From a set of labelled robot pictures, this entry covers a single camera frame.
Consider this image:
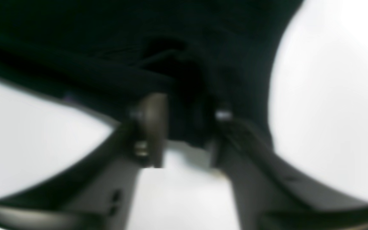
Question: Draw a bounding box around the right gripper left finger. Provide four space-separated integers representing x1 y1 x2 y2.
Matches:
0 93 168 230

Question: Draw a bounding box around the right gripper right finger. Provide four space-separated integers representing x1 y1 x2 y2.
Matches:
213 106 368 230

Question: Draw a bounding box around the black T-shirt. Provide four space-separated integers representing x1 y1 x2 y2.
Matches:
0 0 303 147

